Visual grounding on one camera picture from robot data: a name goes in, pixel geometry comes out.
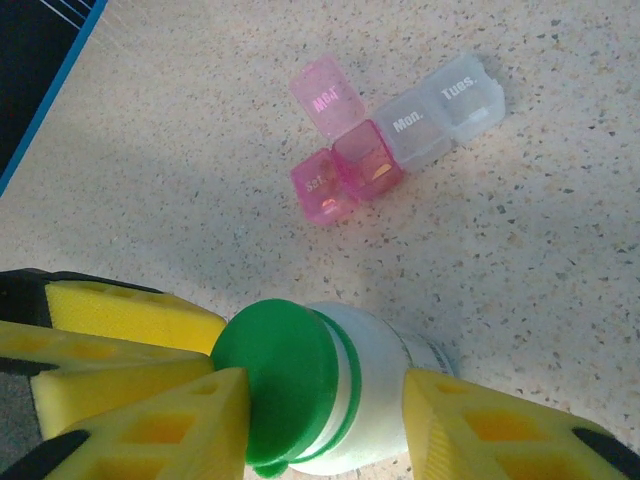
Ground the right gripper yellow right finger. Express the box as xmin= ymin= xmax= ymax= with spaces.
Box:
xmin=402 ymin=369 xmax=640 ymax=480

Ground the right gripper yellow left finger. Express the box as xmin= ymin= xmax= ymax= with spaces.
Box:
xmin=0 ymin=367 xmax=251 ymax=480

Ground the white pill bottle green cap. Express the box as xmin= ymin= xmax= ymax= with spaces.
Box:
xmin=209 ymin=298 xmax=461 ymax=479

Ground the pink and clear pill organizer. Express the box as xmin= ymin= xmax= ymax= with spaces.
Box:
xmin=288 ymin=52 xmax=506 ymax=226

